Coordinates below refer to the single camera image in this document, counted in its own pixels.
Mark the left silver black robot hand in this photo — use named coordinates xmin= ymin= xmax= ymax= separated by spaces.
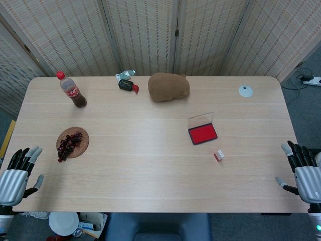
xmin=0 ymin=146 xmax=44 ymax=206

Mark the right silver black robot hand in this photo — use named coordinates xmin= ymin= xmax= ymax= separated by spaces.
xmin=275 ymin=140 xmax=321 ymax=204

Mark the white red stamp block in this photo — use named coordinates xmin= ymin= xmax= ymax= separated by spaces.
xmin=213 ymin=149 xmax=225 ymax=163

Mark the red ink pad clear lid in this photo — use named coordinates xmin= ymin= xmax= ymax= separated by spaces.
xmin=188 ymin=112 xmax=218 ymax=146

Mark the small black red bottle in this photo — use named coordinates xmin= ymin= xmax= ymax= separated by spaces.
xmin=118 ymin=79 xmax=140 ymax=94

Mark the white round bowl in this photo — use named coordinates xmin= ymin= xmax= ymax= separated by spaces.
xmin=48 ymin=211 xmax=80 ymax=237

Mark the dark red grape bunch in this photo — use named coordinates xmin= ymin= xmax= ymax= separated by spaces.
xmin=57 ymin=132 xmax=83 ymax=163

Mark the round woven rattan coaster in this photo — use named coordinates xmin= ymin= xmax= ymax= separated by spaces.
xmin=56 ymin=127 xmax=90 ymax=159

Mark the cardboard box with items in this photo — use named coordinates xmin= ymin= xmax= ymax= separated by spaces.
xmin=77 ymin=212 xmax=108 ymax=239

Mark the white power strip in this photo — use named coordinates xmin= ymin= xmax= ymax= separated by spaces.
xmin=302 ymin=76 xmax=321 ymax=87

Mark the woven folding screen panel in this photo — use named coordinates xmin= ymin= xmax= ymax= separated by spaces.
xmin=0 ymin=21 xmax=48 ymax=116
xmin=101 ymin=0 xmax=180 ymax=77
xmin=173 ymin=0 xmax=256 ymax=77
xmin=0 ymin=0 xmax=118 ymax=77
xmin=223 ymin=0 xmax=321 ymax=83

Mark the cola bottle red cap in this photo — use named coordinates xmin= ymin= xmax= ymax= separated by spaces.
xmin=56 ymin=71 xmax=88 ymax=108

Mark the white round table grommet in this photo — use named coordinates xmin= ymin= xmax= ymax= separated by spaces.
xmin=238 ymin=85 xmax=253 ymax=98

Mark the blue chair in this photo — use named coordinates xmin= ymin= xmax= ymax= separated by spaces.
xmin=104 ymin=212 xmax=213 ymax=241

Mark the clear crumpled plastic bottle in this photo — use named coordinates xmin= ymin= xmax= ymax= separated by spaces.
xmin=115 ymin=70 xmax=136 ymax=81

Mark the brown plush animal toy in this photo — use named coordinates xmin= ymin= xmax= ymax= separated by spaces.
xmin=147 ymin=72 xmax=190 ymax=103

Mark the black floor cable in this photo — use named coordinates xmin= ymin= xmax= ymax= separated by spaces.
xmin=280 ymin=67 xmax=314 ymax=101

